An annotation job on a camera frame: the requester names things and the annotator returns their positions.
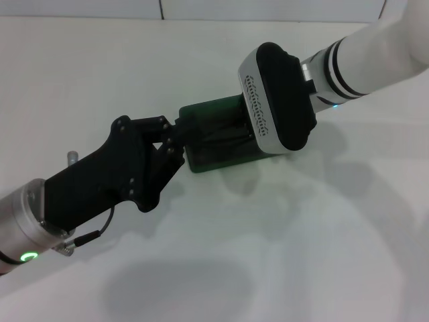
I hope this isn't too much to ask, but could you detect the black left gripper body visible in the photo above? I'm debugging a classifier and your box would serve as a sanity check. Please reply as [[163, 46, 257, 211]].
[[43, 115, 164, 236]]

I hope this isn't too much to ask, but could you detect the green glasses case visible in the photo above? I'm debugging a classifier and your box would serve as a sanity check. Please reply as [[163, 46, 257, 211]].
[[177, 95, 273, 174]]

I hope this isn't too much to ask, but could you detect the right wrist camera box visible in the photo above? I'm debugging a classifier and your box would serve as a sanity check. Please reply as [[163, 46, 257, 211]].
[[237, 42, 318, 155]]

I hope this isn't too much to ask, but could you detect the left arm cable with plug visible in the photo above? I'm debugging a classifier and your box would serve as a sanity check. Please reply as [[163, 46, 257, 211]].
[[55, 204, 117, 258]]

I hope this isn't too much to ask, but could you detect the silver right camera mount bracket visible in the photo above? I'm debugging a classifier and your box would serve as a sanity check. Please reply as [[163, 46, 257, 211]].
[[300, 62, 318, 95]]

